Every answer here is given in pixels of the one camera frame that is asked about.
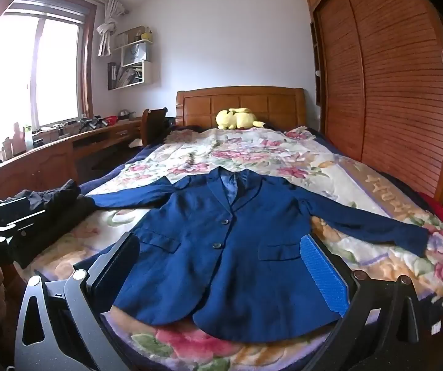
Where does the black clothes pile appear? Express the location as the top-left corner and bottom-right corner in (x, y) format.
(0, 179), (93, 270)

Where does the white tied curtain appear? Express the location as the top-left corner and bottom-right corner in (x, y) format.
(95, 0), (128, 59)

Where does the yellow plush toy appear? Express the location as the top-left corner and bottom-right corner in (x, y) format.
(216, 107), (266, 131)

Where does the floral blanket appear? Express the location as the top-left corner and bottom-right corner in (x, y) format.
(24, 126), (443, 371)

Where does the wooden louvered wardrobe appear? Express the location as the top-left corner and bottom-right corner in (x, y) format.
(304, 0), (443, 206)

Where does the wooden bed headboard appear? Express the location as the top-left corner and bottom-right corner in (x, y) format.
(175, 86), (307, 130)

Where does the blue blazer jacket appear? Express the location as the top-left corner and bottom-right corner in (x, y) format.
(86, 167), (430, 343)

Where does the window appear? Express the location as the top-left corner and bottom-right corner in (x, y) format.
(0, 0), (96, 142)

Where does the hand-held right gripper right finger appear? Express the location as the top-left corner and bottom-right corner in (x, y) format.
(300, 234), (425, 371)

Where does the wooden desk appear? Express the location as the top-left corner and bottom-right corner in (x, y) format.
(0, 118), (146, 210)

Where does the white wall shelf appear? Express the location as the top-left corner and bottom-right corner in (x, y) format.
(107, 26), (154, 91)

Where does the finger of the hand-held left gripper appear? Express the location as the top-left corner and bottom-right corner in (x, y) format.
(0, 196), (30, 218)
(0, 209), (48, 241)

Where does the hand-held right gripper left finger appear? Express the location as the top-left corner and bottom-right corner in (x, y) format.
(14, 231), (142, 371)

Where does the wooden chair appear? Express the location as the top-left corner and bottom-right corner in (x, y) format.
(141, 107), (176, 147)

